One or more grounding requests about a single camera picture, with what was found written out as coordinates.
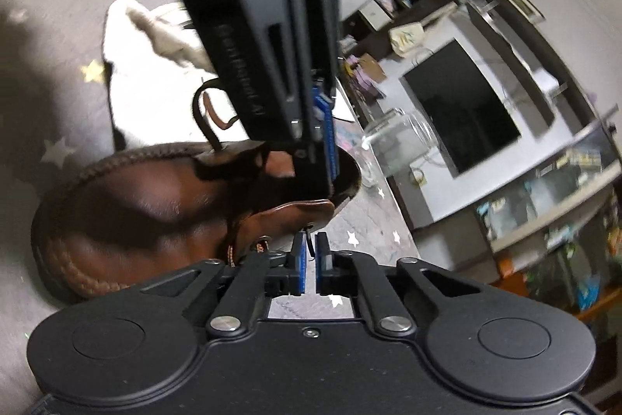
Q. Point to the wooden display cabinet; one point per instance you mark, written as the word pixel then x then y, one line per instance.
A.
pixel 554 233

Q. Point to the grey star pattern table mat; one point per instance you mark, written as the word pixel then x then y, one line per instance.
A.
pixel 54 121

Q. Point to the black tv console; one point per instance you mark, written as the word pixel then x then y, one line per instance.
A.
pixel 369 103

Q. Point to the white towel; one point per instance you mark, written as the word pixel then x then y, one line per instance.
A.
pixel 157 64

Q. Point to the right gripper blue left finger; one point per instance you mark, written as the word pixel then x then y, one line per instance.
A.
pixel 260 278

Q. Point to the black wall television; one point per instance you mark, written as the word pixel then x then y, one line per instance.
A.
pixel 467 116

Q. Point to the clear glass mason jar mug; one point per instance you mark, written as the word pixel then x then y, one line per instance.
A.
pixel 399 144

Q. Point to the brown shoelace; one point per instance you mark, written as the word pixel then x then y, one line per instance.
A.
pixel 204 119

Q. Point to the white canvas tote bag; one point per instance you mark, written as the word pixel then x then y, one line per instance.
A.
pixel 405 38

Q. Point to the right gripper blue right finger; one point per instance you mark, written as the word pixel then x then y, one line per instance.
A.
pixel 358 277

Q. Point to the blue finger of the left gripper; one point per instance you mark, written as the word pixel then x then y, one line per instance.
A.
pixel 325 158

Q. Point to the brown leather shoe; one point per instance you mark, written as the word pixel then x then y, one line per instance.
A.
pixel 141 213

